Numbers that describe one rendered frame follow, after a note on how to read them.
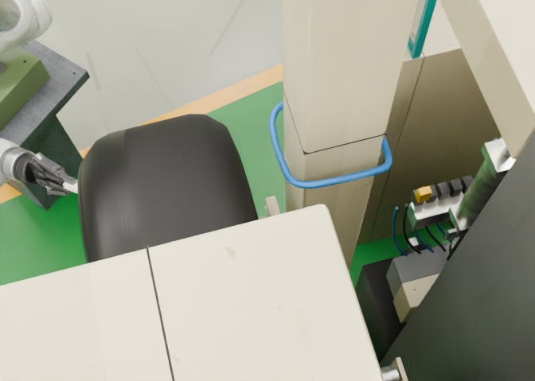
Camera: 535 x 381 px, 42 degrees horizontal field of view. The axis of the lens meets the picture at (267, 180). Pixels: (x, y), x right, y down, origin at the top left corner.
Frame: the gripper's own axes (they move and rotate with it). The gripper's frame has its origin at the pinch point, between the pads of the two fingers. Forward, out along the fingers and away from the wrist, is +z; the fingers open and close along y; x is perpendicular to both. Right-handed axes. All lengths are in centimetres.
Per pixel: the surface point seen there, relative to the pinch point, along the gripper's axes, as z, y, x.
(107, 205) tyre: 48, -27, 23
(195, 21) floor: -84, 26, -136
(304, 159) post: 80, -36, 8
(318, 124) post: 86, -45, 10
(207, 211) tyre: 63, -24, 14
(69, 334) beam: 76, -38, 52
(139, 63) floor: -93, 34, -105
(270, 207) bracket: 40.1, 12.6, -26.2
